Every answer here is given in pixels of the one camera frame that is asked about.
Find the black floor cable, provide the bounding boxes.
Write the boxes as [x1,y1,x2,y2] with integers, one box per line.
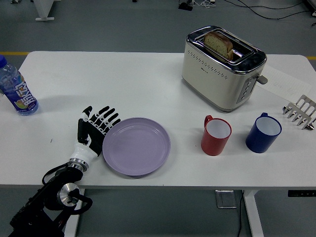
[222,0,316,20]

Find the black power cable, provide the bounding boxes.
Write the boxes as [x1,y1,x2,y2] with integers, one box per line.
[236,190,245,237]

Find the cream and chrome toaster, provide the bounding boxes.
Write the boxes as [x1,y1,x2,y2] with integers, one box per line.
[181,25,269,114]

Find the purple plastic plate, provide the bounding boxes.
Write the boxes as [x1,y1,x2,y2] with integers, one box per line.
[102,117,171,177]

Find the metal floor socket plate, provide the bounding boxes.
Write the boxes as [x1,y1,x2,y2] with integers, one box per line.
[214,189,237,209]

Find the blue drink bottle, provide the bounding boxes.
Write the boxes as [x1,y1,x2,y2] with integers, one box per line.
[0,54,39,117]

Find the white paper sheet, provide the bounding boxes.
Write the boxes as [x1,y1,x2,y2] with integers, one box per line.
[256,65,312,102]

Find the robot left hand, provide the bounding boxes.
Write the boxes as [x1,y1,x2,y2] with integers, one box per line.
[69,105,121,165]

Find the black table control panel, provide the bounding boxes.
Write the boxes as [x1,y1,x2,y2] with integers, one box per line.
[287,190,316,198]

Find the red mug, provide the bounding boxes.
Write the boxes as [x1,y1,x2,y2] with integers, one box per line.
[200,115,233,157]

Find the white stand foot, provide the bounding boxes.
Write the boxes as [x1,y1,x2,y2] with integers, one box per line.
[34,0,54,21]

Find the silver metal rack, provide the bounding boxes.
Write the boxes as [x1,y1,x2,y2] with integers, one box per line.
[282,94,316,129]

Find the black floor device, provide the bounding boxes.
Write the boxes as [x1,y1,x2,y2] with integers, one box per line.
[178,1,193,11]

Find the blue mug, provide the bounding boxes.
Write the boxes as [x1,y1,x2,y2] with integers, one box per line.
[245,112,282,154]

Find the bread slice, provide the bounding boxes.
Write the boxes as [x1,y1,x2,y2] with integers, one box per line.
[203,31,234,61]

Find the white floor cables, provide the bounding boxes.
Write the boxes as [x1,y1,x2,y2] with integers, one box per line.
[192,0,216,7]

